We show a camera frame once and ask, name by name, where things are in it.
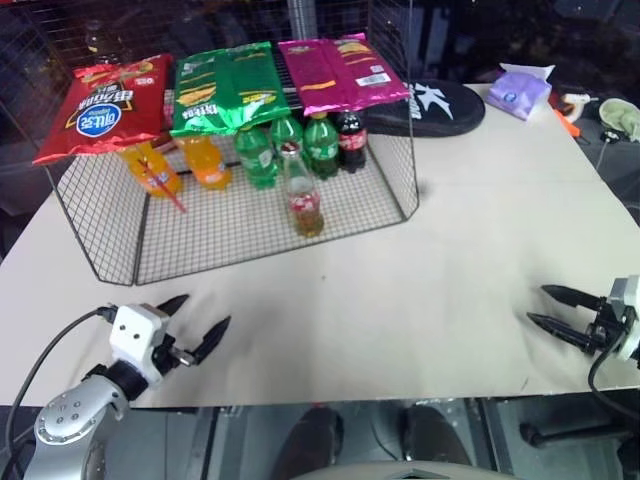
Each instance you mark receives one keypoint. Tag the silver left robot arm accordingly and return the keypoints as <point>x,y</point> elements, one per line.
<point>70,420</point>

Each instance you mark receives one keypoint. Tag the glass bottle with red label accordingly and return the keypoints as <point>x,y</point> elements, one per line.
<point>302,200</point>

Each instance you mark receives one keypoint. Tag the dark cola plastic bottle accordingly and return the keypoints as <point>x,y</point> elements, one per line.
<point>351,145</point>

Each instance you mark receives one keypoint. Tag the green chip bag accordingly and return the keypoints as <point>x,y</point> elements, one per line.
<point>225,85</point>

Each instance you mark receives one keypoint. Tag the white glue gun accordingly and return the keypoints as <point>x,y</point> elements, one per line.
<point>575,100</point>

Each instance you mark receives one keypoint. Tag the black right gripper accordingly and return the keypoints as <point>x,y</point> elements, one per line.
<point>607,325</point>

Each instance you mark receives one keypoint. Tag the black oval pad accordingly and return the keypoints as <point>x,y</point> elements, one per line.
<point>440,115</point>

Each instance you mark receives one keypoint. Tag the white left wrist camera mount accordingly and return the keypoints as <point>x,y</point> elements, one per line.
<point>132,335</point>

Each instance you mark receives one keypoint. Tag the thin red stick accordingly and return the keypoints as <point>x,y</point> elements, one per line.
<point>171,196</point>

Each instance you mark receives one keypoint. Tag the orange plastic tool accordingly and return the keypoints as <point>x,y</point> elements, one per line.
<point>570,125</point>

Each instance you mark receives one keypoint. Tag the orange soda plastic bottle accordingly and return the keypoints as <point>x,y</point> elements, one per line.
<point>207,165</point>
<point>137,167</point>

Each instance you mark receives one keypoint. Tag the purple tissue pack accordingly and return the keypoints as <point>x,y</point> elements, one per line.
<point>515,92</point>

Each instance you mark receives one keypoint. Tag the green soda plastic bottle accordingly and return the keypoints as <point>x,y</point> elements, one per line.
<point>287,132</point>
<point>255,160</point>
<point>322,145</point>

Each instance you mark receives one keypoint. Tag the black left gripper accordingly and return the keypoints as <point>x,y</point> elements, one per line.
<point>172,356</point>

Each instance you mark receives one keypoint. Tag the magenta chip bag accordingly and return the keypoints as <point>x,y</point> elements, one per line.
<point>340,70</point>

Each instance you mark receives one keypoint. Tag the pale green cloth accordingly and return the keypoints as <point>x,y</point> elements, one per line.
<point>622,115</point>

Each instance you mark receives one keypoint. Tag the red chip bag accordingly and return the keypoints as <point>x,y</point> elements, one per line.
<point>110,110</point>

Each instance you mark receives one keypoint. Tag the black chair base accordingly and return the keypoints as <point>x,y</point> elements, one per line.
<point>550,432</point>

